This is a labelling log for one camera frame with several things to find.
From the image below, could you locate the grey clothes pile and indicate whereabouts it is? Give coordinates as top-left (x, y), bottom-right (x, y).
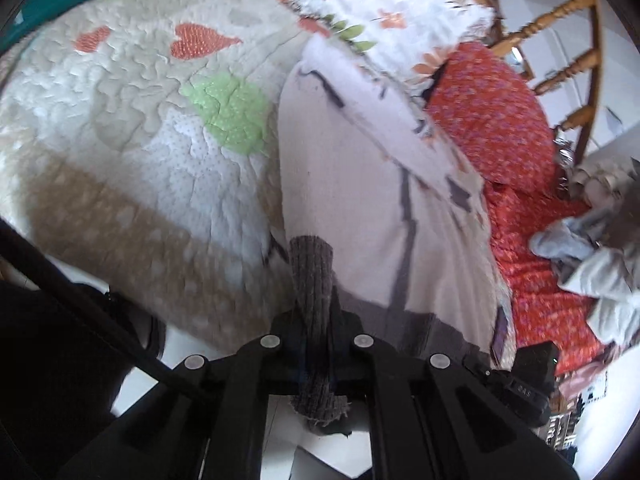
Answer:
top-left (528, 158), bottom-right (639, 348)

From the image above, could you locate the pale pink knit sweater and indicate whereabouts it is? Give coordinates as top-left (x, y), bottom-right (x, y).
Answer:
top-left (267, 34), bottom-right (516, 434)

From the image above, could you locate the cream heart pattern quilt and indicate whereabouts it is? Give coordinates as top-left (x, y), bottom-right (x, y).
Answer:
top-left (1, 0), bottom-right (309, 353)

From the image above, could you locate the red floral bedsheet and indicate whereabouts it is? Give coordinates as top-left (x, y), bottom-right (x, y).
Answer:
top-left (426, 42), bottom-right (605, 375)

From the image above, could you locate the wooden stair railing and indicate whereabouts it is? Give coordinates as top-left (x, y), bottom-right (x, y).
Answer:
top-left (476, 0), bottom-right (604, 167)

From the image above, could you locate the white floral pillow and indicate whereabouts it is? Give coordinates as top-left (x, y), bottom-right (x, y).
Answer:
top-left (288, 0), bottom-right (495, 92)

